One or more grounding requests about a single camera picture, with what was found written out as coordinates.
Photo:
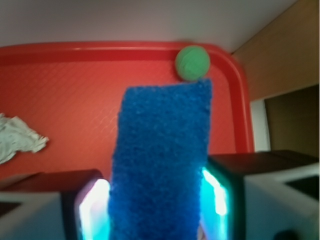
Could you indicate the red plastic tray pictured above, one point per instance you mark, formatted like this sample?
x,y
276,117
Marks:
x,y
72,94

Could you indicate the crumpled white paper towel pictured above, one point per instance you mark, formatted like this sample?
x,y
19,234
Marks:
x,y
16,136

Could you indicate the blue sponge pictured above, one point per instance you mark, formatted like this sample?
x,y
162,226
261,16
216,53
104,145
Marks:
x,y
161,149

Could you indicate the green knitted ball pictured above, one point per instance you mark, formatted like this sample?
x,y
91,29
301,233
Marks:
x,y
192,63

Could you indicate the brown cardboard panel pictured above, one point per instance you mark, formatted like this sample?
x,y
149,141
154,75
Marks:
x,y
282,66

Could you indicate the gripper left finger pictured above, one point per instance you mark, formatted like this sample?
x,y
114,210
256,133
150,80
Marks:
x,y
66,205

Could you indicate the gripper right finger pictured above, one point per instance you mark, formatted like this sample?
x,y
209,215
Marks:
x,y
269,195

